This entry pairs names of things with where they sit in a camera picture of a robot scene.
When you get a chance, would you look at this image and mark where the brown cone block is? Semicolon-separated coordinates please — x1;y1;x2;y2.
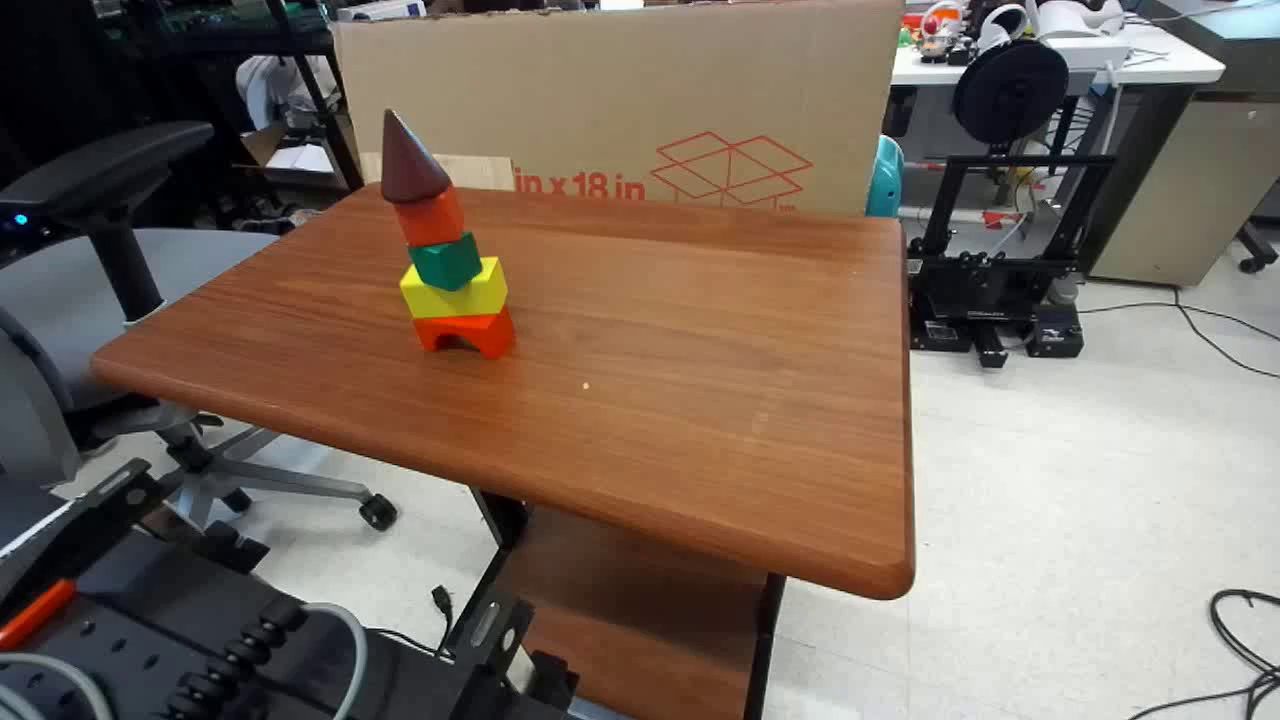
380;108;455;209

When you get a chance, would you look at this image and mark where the orange arch block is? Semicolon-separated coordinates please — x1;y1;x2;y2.
408;309;521;363

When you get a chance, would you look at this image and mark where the yellow block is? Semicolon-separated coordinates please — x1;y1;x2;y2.
396;253;516;323

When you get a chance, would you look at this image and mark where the green block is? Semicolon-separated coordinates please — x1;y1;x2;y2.
408;230;483;295

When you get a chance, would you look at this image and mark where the orange cube block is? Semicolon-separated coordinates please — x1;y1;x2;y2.
396;188;471;253

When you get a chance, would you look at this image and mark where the large cardboard box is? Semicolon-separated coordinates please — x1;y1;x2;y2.
329;0;904;221

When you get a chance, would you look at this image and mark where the teal round object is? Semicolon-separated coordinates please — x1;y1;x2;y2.
862;131;910;221

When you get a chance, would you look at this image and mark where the black 3D printer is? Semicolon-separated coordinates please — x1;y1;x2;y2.
904;71;1118;370

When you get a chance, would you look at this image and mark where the open cardboard box with paper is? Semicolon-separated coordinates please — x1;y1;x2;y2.
234;125;351;193

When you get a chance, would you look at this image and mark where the black filament spool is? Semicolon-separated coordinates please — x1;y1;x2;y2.
950;34;1071;146

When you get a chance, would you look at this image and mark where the grey office chair black armrest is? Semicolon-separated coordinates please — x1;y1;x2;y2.
0;114;401;535

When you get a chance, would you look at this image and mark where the black metal shelf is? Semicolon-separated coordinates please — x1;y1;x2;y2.
113;0;369;193

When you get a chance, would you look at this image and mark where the black robot platform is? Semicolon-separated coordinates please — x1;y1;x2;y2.
0;454;591;720

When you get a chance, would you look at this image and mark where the beige cabinet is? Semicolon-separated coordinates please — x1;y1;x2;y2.
1089;93;1280;293

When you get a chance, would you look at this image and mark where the white desk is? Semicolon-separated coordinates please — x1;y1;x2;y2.
888;11;1226;94

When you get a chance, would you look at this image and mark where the light grey cable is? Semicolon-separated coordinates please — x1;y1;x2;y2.
299;601;372;720

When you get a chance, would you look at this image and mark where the black floor cable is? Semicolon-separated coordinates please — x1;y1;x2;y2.
1125;582;1280;720
1076;283;1280;388

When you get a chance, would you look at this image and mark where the orange handled clamp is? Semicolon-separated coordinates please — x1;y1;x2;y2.
0;576;81;655

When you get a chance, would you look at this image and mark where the grey coiled cable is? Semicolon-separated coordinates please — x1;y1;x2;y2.
0;647;117;720

